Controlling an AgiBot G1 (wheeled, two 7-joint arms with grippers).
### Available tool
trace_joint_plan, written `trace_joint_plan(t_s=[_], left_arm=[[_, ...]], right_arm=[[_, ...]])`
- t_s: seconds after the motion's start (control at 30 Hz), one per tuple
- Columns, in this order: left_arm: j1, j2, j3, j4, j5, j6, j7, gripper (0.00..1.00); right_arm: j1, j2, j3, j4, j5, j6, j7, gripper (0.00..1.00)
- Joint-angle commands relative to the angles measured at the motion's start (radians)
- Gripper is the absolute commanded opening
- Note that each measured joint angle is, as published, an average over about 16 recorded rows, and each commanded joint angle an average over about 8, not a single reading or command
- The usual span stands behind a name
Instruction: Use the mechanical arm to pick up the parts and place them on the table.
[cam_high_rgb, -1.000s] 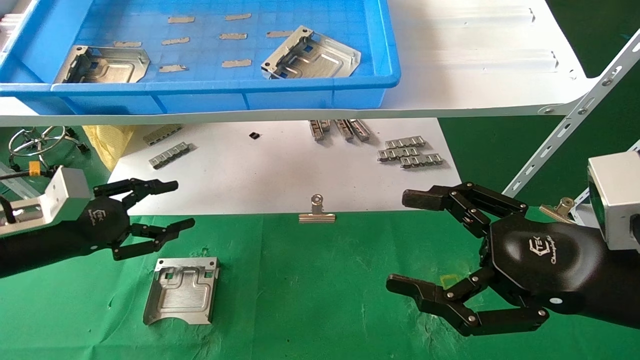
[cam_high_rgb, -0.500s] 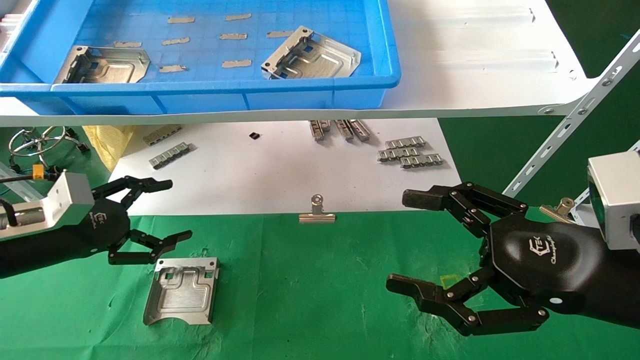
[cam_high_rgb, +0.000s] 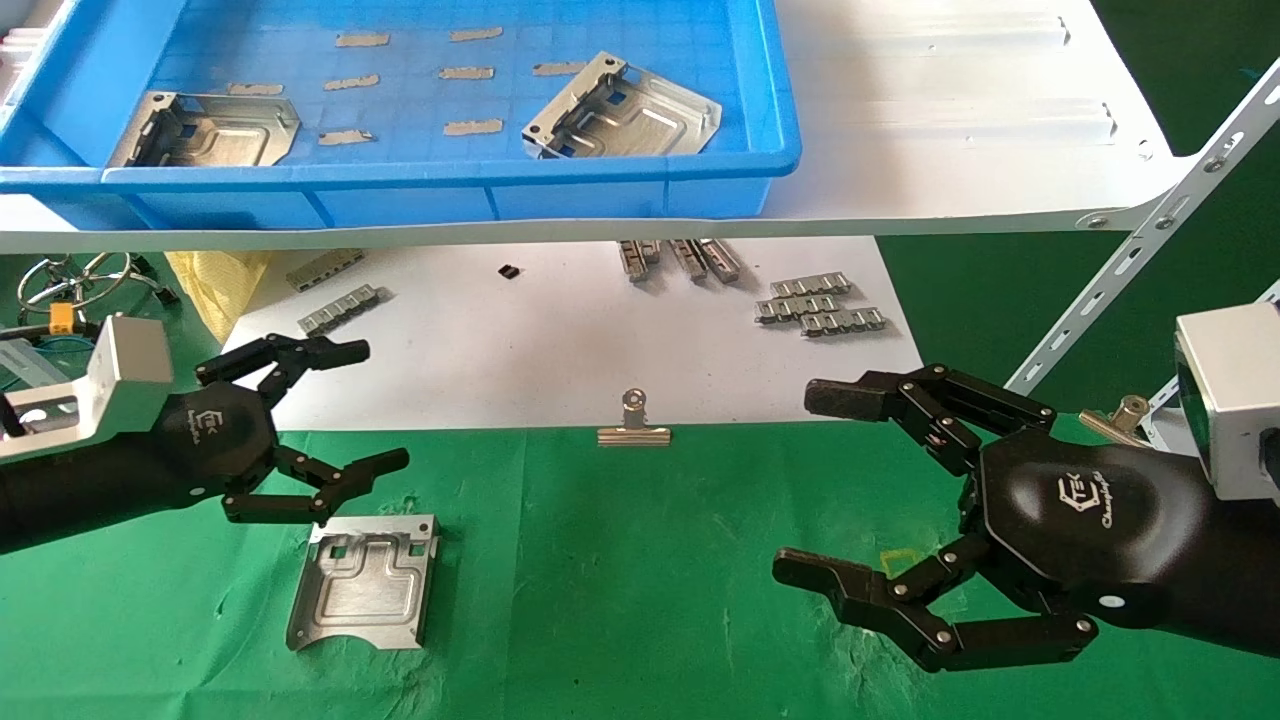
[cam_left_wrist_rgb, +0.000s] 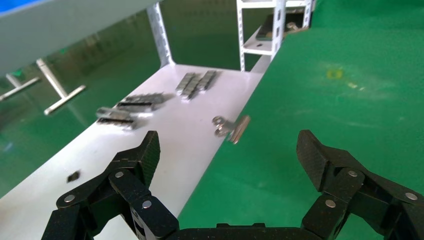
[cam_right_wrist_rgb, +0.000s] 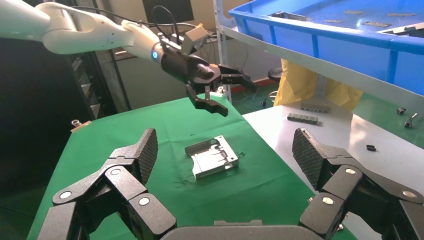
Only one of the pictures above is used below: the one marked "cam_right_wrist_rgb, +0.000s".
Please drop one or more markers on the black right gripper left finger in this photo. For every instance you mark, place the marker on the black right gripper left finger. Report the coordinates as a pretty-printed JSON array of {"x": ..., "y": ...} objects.
[{"x": 126, "y": 182}]

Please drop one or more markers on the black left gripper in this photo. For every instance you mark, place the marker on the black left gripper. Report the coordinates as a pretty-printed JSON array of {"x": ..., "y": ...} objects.
[{"x": 188, "y": 69}]

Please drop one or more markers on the sheet metal bracket plate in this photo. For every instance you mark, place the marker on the sheet metal bracket plate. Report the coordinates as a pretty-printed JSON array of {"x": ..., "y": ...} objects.
[
  {"x": 212, "y": 162},
  {"x": 285, "y": 15},
  {"x": 407, "y": 30}
]

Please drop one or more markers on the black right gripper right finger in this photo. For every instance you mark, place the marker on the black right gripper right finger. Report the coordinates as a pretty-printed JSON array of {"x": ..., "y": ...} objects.
[{"x": 341, "y": 180}]

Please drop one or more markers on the yellow plastic bag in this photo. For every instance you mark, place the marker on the yellow plastic bag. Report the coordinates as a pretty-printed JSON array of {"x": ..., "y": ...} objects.
[{"x": 298, "y": 86}]

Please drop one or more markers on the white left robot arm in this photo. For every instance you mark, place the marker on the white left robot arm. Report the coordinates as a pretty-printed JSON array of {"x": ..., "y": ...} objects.
[{"x": 82, "y": 30}]

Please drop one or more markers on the dark metal shelving unit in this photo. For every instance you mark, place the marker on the dark metal shelving unit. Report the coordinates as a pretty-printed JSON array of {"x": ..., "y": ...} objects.
[{"x": 99, "y": 82}]

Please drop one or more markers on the small bent metal fitting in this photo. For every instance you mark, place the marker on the small bent metal fitting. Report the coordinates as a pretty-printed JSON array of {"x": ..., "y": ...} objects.
[{"x": 410, "y": 121}]

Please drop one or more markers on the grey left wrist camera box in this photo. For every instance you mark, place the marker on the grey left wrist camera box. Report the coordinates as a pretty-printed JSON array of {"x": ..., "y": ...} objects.
[{"x": 195, "y": 38}]

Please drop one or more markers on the green flat table cloth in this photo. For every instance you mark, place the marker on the green flat table cloth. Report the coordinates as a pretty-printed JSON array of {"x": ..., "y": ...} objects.
[{"x": 165, "y": 132}]

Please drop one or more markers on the black monitor screen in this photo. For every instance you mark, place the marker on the black monitor screen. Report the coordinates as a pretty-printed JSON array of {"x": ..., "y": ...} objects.
[{"x": 185, "y": 10}]

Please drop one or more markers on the stool with chrome base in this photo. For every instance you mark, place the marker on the stool with chrome base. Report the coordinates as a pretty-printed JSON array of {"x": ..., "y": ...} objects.
[{"x": 275, "y": 74}]

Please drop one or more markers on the small flat metal tab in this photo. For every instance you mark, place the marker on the small flat metal tab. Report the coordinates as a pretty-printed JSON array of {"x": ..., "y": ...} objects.
[
  {"x": 377, "y": 24},
  {"x": 401, "y": 14},
  {"x": 333, "y": 21},
  {"x": 354, "y": 12}
]

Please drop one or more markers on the small black clip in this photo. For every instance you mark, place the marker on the small black clip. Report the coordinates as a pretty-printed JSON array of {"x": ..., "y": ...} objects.
[{"x": 371, "y": 148}]

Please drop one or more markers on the blue plastic bin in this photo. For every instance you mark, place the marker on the blue plastic bin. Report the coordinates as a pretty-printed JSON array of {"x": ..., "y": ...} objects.
[{"x": 348, "y": 49}]

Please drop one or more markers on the small round metal fitting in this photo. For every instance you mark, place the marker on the small round metal fitting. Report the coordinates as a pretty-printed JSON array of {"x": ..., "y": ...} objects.
[{"x": 401, "y": 111}]

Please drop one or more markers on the metal binder clip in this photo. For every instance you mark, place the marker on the metal binder clip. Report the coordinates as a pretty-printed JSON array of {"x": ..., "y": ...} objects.
[{"x": 81, "y": 126}]

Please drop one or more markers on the grey ribbed metal strip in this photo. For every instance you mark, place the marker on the grey ribbed metal strip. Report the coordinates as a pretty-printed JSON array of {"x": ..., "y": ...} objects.
[
  {"x": 314, "y": 108},
  {"x": 303, "y": 118}
]

